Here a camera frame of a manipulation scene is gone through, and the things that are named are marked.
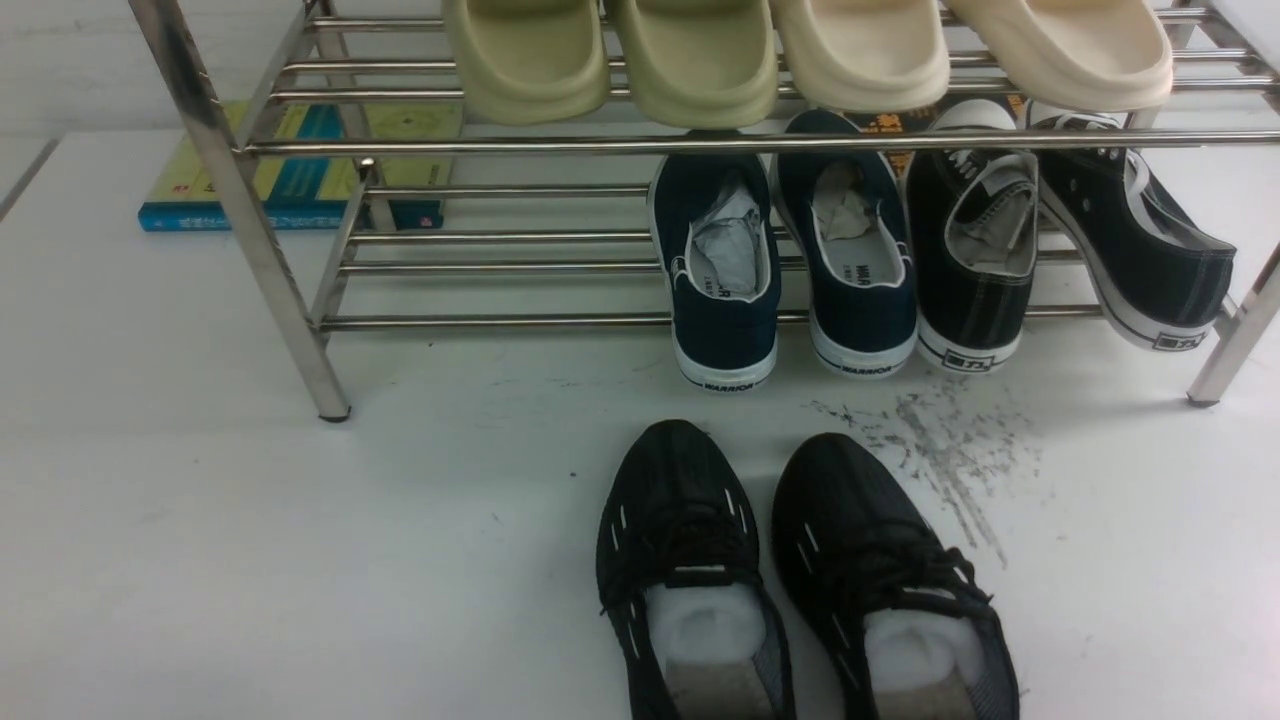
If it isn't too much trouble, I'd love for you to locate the cream foam slipper left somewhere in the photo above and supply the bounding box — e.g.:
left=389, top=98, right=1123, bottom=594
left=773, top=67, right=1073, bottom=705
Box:
left=769, top=1, right=950, bottom=113

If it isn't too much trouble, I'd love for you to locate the green foam slipper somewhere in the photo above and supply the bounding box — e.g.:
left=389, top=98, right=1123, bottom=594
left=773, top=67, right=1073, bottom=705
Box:
left=603, top=1, right=780, bottom=129
left=442, top=1, right=612, bottom=126

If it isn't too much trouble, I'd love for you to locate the cream foam slipper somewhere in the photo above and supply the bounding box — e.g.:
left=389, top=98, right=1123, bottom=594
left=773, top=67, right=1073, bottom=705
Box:
left=769, top=1, right=950, bottom=113
left=945, top=1, right=1174, bottom=111

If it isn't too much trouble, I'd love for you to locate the cream foam slipper right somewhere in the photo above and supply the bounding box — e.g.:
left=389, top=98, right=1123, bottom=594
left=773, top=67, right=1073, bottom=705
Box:
left=945, top=1, right=1174, bottom=111

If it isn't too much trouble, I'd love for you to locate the black canvas sneaker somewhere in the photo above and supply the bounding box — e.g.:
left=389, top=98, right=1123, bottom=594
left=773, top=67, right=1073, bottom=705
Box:
left=1036, top=146, right=1236, bottom=354
left=900, top=147, right=1041, bottom=375

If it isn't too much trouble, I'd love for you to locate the green foam slipper right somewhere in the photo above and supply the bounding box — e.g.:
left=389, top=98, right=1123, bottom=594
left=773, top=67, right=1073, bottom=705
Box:
left=603, top=1, right=780, bottom=129

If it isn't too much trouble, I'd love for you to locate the navy canvas shoe left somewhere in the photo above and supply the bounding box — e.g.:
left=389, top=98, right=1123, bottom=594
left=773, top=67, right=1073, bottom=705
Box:
left=646, top=152, right=782, bottom=395

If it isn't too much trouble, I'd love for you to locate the navy canvas shoe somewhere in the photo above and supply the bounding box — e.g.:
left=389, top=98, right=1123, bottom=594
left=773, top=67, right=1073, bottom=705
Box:
left=646, top=152, right=782, bottom=395
left=769, top=149, right=918, bottom=380

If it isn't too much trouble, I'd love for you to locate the green foam slipper left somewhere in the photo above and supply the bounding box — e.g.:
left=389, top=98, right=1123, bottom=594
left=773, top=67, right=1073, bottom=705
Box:
left=442, top=1, right=612, bottom=126

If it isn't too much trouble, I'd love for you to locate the navy canvas shoe right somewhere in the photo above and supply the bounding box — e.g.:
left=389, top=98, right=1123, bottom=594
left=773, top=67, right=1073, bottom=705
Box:
left=769, top=149, right=918, bottom=380

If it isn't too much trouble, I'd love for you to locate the blue yellow book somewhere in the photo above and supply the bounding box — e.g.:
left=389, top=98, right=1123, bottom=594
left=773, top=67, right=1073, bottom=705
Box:
left=137, top=101, right=465, bottom=233

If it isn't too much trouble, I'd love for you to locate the black canvas sneaker right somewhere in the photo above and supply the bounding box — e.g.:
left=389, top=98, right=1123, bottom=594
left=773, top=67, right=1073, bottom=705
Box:
left=1036, top=146, right=1236, bottom=354

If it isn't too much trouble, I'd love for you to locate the black canvas sneaker left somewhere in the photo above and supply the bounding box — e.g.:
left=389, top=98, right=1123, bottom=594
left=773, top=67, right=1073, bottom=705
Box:
left=900, top=147, right=1041, bottom=375

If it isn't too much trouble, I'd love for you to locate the stainless steel shoe rack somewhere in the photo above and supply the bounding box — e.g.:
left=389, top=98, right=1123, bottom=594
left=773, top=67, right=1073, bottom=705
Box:
left=131, top=1, right=1277, bottom=424

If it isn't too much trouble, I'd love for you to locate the black mesh sneaker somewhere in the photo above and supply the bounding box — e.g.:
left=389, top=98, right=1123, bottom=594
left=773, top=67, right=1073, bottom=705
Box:
left=595, top=419, right=796, bottom=719
left=771, top=433, right=1020, bottom=719

